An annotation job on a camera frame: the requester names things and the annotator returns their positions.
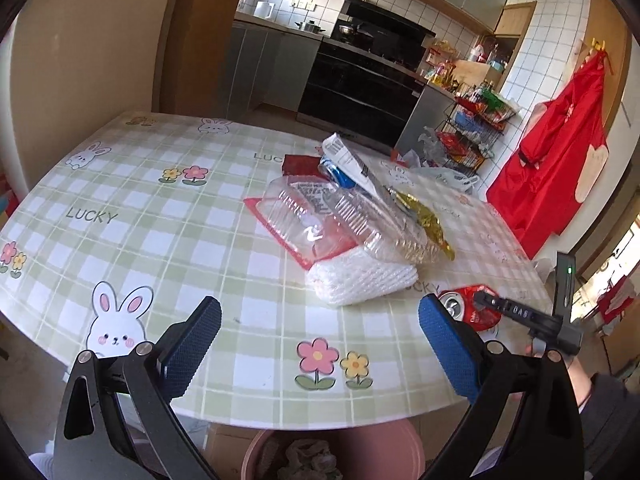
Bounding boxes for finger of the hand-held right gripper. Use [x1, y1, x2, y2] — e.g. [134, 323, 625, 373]
[473, 291, 540, 330]

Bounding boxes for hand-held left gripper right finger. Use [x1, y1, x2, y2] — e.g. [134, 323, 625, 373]
[418, 294, 586, 480]

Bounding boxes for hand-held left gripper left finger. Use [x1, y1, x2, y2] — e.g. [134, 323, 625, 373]
[52, 296, 223, 480]

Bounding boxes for crushed red drink can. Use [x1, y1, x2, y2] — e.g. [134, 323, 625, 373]
[438, 284, 504, 334]

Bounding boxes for pink waste bin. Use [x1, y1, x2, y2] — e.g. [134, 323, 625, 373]
[241, 416, 427, 480]

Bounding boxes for crushed blue drink can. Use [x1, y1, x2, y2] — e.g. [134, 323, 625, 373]
[318, 157, 362, 189]

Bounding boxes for person's right forearm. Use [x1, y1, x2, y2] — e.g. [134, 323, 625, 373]
[567, 357, 640, 467]

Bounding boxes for green checked rabbit tablecloth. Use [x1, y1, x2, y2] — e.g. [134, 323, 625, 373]
[0, 112, 556, 431]

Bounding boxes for gold foil wrapper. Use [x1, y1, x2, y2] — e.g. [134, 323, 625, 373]
[391, 189, 457, 264]

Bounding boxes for white foam fruit net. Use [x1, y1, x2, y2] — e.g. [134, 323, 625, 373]
[305, 249, 421, 307]

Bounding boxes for red apron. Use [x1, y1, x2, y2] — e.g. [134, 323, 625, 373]
[485, 51, 612, 262]

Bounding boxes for white plastic bag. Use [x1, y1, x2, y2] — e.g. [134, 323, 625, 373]
[414, 164, 482, 194]

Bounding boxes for crumpled clear plastic wrap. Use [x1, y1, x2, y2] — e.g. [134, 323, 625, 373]
[281, 438, 342, 480]

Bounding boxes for red-edged clear plastic packet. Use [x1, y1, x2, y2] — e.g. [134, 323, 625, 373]
[243, 194, 362, 272]

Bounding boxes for crushed clear plastic bottle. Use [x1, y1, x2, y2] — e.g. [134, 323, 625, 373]
[264, 176, 442, 267]

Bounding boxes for crumpled clear plastic bag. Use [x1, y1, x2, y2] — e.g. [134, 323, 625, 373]
[399, 126, 447, 169]

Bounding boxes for narrow grey base cabinet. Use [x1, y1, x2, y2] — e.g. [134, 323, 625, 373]
[397, 81, 457, 154]

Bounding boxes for dark red snack packet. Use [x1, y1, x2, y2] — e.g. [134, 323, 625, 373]
[282, 155, 324, 176]

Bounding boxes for white printed wrapper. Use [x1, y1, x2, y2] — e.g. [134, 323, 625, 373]
[321, 132, 397, 207]

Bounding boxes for beige box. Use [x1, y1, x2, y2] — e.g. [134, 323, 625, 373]
[452, 58, 504, 87]

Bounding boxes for group of condiment bottles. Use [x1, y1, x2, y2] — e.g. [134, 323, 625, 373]
[424, 39, 507, 93]

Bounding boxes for wooden door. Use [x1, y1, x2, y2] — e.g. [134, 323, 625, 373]
[492, 0, 539, 97]

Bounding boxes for black built-in stove oven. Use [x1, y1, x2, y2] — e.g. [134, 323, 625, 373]
[297, 37, 427, 154]

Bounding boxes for beige refrigerator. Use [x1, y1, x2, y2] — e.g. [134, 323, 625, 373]
[0, 0, 177, 211]

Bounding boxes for black range hood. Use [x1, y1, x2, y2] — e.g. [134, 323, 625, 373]
[340, 0, 437, 72]

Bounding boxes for black wire storage rack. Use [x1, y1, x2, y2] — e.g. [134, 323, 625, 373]
[434, 94, 519, 174]

